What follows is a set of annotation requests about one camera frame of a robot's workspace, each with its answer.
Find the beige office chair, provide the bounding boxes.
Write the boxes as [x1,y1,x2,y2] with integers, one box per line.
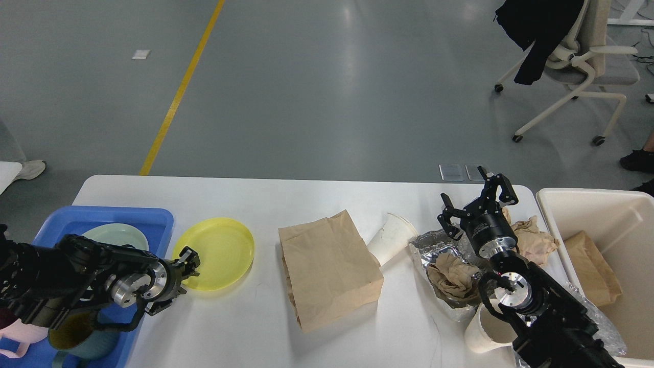
[494,1,639,145]

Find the cream plastic bin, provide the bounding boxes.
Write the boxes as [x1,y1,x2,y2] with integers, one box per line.
[536,188,653,367]

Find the pink ribbed mug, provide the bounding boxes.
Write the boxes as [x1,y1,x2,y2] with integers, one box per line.
[1,308,49,359]

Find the yellow plastic plate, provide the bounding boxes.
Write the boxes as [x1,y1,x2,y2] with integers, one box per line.
[173,217,255,291]

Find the crumpled aluminium foil tray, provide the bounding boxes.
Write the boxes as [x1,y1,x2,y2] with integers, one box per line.
[409,229,489,321]

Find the white paper cup upright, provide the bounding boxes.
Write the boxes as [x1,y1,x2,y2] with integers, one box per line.
[464,304,517,354]

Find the brown paper bag in bin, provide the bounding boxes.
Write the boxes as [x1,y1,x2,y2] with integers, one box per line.
[564,231,623,307]

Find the floor outlet plates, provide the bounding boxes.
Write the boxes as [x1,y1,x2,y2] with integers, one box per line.
[438,165,493,182]

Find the white paper cup lying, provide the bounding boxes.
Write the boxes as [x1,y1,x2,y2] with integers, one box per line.
[367,213,418,266]

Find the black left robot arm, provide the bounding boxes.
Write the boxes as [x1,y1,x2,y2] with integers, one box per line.
[1,234,201,332]

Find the black shoe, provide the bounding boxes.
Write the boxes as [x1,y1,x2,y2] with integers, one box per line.
[631,179,654,197]
[619,149,653,174]

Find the clear plastic wrap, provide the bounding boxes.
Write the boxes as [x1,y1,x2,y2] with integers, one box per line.
[566,282,627,357]

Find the white desk frame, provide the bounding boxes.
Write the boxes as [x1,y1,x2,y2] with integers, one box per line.
[607,1,653,27]

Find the blue plastic tray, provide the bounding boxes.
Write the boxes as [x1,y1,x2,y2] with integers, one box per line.
[1,205,174,367]

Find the crumpled beige napkin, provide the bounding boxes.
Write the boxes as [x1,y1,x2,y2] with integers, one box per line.
[502,208,560,267]

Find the pale green plate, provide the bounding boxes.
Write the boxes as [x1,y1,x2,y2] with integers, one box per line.
[82,223,149,250]

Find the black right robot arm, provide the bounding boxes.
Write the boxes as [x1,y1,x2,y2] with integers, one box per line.
[437,166,619,367]

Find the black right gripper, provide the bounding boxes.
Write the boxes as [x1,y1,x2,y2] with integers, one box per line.
[437,166,519,259]

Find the dark teal mug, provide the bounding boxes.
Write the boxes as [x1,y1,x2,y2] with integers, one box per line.
[48,312,120,367]

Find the white shoe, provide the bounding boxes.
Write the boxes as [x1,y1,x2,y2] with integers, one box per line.
[13,160,47,182]

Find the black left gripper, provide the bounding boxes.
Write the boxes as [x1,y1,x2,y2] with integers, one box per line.
[110,245,201,316]

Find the crumpled brown napkin in foil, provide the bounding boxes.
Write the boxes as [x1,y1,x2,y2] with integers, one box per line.
[427,253,481,308]

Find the black jacket on chair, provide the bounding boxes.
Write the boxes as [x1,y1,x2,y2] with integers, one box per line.
[495,1,584,85]

